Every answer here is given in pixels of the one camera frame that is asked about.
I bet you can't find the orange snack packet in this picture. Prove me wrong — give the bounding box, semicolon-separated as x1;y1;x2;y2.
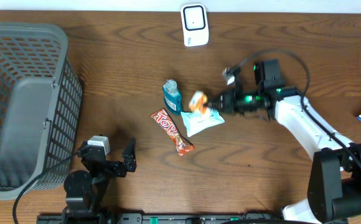
189;91;210;117

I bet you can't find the light blue wet wipes pack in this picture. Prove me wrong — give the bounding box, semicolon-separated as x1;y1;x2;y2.
181;108;225;137

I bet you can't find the red Top chocolate bar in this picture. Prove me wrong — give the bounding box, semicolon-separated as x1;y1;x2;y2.
151;108;194;156

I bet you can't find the blue mouthwash bottle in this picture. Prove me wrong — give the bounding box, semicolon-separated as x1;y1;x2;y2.
162;80;183;115

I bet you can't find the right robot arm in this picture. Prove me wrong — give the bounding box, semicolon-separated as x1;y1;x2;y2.
205;65;361;223

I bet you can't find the white barcode scanner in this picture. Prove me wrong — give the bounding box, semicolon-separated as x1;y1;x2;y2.
180;3;209;47

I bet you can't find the grey plastic shopping basket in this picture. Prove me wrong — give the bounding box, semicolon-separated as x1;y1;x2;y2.
0;22;83;200

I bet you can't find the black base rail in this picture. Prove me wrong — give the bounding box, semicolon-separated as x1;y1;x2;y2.
36;212;282;224

